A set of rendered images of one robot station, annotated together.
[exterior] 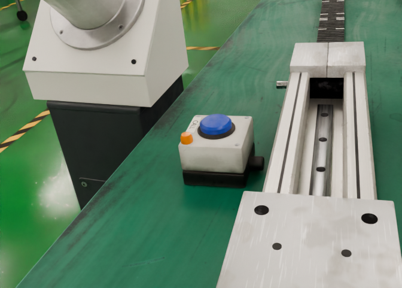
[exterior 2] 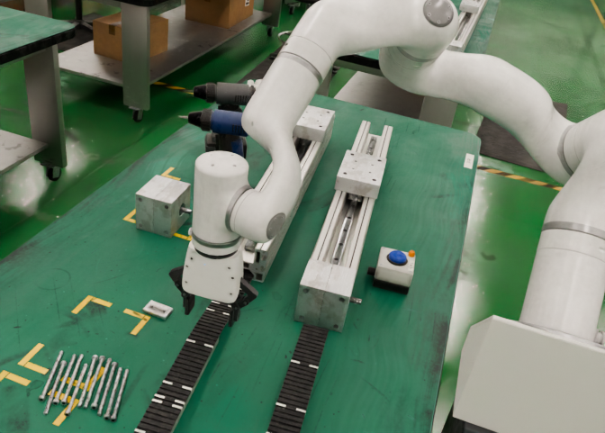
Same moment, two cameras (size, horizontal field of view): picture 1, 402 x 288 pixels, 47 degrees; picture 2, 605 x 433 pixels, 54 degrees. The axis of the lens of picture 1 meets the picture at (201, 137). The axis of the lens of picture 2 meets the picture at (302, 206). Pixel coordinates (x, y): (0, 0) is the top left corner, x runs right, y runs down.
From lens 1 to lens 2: 1.66 m
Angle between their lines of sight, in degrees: 117
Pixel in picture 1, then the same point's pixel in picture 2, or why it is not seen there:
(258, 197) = (374, 183)
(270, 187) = (368, 209)
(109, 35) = not seen: hidden behind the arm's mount
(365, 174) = (333, 207)
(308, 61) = (344, 270)
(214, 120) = (398, 254)
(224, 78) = (406, 380)
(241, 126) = (383, 258)
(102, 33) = not seen: hidden behind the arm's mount
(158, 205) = (419, 266)
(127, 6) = not seen: hidden behind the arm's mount
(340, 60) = (323, 266)
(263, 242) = (373, 174)
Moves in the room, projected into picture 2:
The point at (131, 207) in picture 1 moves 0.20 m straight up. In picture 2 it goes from (432, 267) to (455, 196)
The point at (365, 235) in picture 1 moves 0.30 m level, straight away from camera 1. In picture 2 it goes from (347, 170) to (311, 229)
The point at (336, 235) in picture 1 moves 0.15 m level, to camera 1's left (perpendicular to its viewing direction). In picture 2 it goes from (354, 172) to (410, 175)
